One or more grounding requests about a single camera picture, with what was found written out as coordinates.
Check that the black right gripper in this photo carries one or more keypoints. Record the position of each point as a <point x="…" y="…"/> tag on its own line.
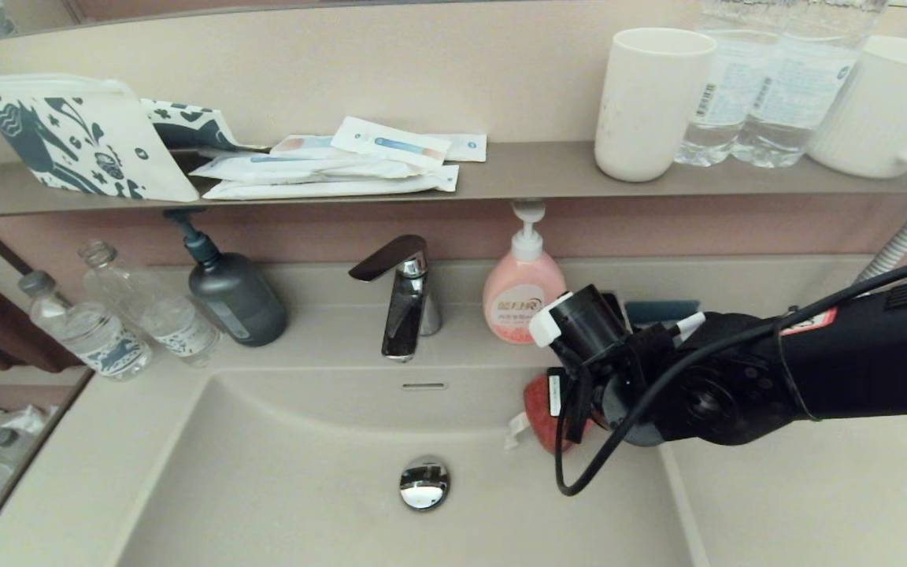
<point x="583" y="327"/>

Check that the orange cleaning cloth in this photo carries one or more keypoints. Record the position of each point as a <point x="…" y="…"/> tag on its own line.
<point x="540" y="409"/>

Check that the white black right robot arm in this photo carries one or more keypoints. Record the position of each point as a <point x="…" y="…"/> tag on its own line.
<point x="855" y="354"/>

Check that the chrome faucet body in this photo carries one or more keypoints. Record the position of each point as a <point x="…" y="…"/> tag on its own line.
<point x="406" y="315"/>

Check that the beige sink basin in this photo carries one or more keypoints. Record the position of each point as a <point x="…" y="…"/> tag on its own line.
<point x="264" y="472"/>

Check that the blue soap tray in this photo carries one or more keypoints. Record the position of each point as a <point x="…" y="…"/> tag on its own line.
<point x="662" y="309"/>

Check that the pink hand soap pump bottle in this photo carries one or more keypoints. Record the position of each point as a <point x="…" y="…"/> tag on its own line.
<point x="516" y="276"/>

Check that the chrome drain stopper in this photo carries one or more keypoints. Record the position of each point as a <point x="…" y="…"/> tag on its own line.
<point x="424" y="483"/>

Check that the small white sachet blue logo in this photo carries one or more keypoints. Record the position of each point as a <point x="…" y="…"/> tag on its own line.
<point x="466" y="147"/>

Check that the white plastic tumbler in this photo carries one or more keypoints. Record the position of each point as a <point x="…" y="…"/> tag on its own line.
<point x="648" y="110"/>

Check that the white toothbrush print sachet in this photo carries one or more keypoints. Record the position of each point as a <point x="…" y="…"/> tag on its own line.
<point x="390" y="144"/>

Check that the long white sachet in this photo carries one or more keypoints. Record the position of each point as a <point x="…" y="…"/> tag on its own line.
<point x="296" y="168"/>
<point x="327" y="189"/>

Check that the clear water bottle white label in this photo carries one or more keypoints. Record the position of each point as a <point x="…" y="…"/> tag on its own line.
<point x="731" y="94"/>
<point x="797" y="94"/>

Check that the dark grey pump bottle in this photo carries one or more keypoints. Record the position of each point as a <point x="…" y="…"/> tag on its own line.
<point x="235" y="303"/>

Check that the white sachet orange print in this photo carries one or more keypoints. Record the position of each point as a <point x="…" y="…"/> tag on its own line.
<point x="304" y="146"/>

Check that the clear uncapped water bottle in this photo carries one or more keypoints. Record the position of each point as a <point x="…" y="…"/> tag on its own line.
<point x="161" y="311"/>

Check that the white ribbed mug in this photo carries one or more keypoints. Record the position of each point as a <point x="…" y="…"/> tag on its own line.
<point x="880" y="110"/>

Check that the small white blue patterned pouch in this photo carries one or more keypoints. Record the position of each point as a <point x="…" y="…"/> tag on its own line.
<point x="192" y="124"/>

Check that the capped water bottle deer label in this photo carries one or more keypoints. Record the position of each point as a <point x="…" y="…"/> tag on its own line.
<point x="94" y="335"/>

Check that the large white blue patterned pouch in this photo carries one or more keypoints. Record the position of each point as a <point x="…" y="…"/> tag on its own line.
<point x="79" y="140"/>

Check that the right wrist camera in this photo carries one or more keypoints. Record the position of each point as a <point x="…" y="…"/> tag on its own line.
<point x="613" y="305"/>

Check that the grey wall shelf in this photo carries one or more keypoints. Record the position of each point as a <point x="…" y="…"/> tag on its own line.
<point x="540" y="168"/>

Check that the wall mirror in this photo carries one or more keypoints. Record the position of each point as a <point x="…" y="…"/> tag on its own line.
<point x="264" y="6"/>

